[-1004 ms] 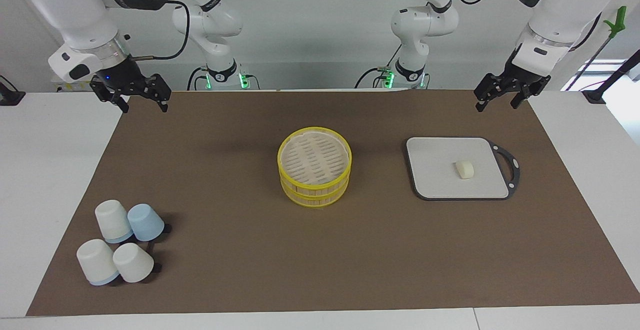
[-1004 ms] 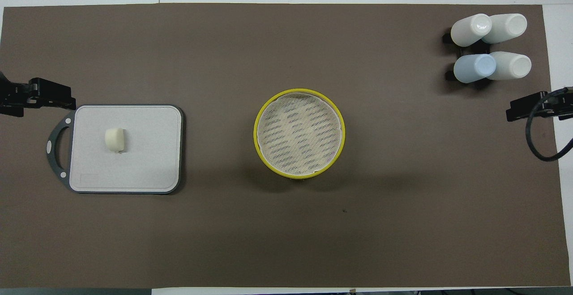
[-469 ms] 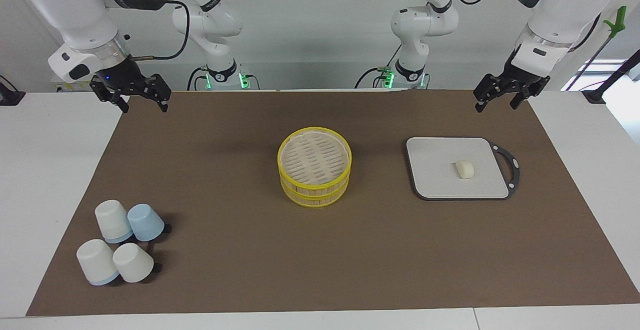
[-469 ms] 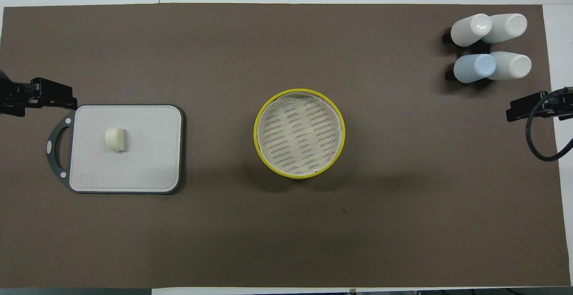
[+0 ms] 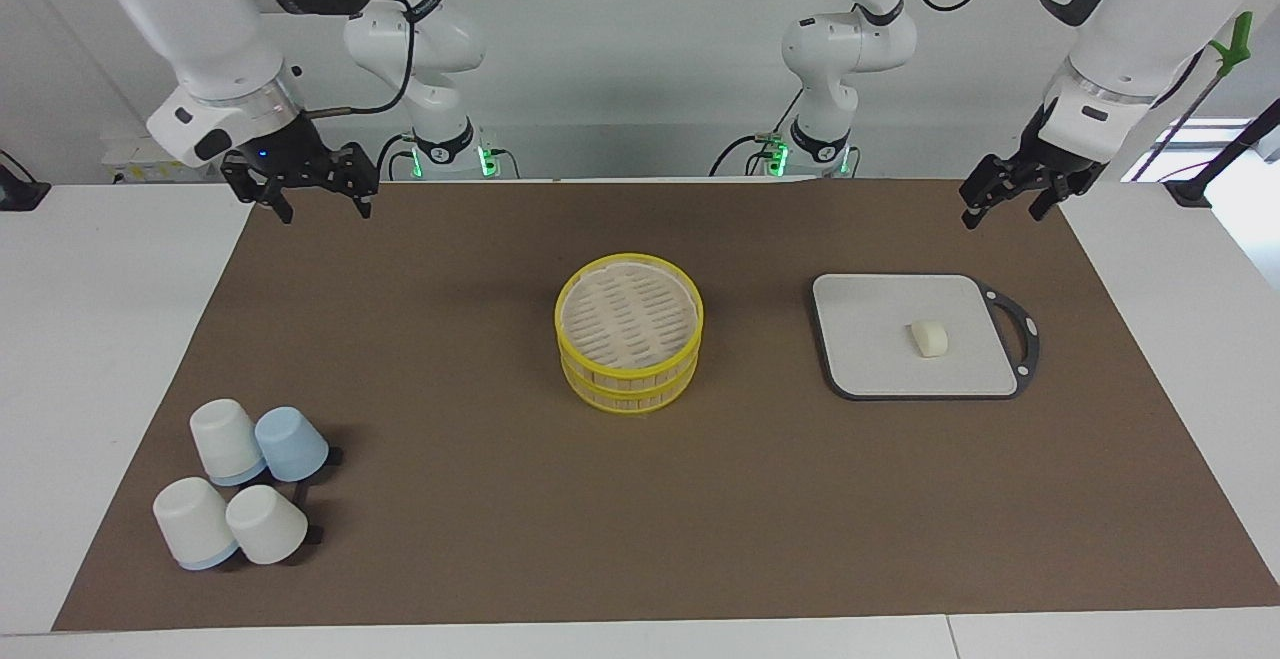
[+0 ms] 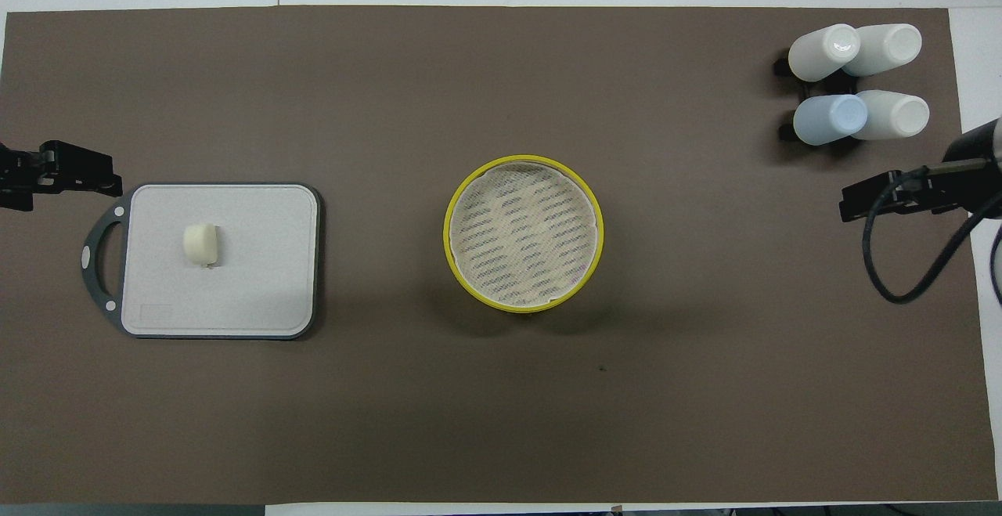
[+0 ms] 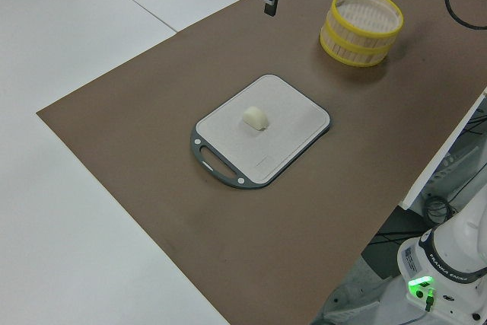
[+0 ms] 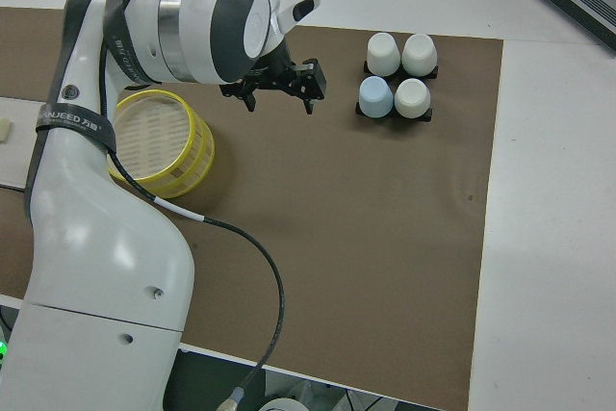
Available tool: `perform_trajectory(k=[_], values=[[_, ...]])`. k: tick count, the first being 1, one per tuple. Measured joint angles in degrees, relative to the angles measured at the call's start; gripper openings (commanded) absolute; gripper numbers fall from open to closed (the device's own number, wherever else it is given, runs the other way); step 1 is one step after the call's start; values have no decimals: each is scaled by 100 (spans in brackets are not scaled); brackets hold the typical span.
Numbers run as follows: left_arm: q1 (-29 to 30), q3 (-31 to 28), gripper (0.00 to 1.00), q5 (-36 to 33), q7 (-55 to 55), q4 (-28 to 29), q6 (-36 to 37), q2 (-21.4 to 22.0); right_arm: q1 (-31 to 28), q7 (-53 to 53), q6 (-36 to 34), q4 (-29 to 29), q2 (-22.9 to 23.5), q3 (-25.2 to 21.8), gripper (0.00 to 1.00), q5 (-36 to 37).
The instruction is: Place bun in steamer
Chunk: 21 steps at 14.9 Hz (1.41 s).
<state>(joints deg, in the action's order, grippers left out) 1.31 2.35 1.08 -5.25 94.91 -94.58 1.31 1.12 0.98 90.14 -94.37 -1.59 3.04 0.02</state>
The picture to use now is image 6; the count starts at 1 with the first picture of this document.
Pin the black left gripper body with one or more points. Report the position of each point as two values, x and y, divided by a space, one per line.
78 167

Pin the white perforated steamer liner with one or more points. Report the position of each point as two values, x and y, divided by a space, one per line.
524 234

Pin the white plastic cup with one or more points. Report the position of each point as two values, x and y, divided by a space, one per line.
888 48
896 114
818 54

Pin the yellow rimmed bamboo steamer tier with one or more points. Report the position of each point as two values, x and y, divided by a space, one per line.
448 243

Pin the light blue plastic cup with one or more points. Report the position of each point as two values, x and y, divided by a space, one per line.
826 120

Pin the brown table mat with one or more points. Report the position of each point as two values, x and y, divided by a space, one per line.
470 406

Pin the black cup rack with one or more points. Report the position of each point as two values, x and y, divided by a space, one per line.
783 67

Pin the white steamed bun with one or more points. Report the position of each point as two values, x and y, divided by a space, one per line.
200 243

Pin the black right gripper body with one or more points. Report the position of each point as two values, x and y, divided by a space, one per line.
916 191

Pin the white cutting board grey rim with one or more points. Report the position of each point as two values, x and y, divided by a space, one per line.
235 297

